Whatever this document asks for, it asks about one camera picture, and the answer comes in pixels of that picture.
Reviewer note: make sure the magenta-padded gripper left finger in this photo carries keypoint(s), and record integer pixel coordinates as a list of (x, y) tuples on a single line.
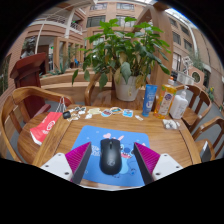
[(56, 165)]

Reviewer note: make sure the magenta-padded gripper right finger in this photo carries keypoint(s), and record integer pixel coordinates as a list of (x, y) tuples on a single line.
[(165, 165)]

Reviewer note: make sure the black computer mouse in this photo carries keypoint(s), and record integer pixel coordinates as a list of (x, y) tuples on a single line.
[(110, 156)]

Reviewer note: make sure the blue cartoon mouse pad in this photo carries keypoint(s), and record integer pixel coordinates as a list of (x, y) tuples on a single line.
[(128, 140)]

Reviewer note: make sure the red and white bag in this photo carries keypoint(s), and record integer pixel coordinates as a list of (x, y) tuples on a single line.
[(46, 128)]

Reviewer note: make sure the wooden armchair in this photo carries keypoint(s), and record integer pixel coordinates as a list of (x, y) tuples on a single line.
[(196, 110), (88, 90), (23, 143), (213, 125)]

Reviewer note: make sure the small white packet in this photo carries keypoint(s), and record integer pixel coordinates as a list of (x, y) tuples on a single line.
[(170, 124)]

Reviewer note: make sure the black notebook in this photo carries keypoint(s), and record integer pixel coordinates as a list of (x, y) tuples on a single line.
[(206, 151)]

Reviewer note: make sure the black key fob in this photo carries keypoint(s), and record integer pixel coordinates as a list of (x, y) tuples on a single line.
[(66, 115)]

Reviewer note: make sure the white pump bottle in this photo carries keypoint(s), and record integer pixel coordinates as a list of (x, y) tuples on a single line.
[(179, 105)]

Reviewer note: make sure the yellow liquid bottle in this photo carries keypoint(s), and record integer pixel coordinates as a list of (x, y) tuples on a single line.
[(165, 101)]

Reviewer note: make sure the blue cartoon sticker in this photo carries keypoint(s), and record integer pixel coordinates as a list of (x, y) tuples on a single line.
[(128, 113)]

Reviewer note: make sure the blue tube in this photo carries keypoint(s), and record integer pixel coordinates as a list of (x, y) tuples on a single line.
[(149, 100)]

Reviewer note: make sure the green plant in white pot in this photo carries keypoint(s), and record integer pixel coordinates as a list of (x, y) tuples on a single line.
[(123, 56)]

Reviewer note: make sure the dark bust statue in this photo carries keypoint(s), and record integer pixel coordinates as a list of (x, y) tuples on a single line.
[(28, 48)]

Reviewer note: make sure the dark red wooden pedestal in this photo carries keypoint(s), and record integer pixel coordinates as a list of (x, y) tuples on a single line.
[(28, 80)]

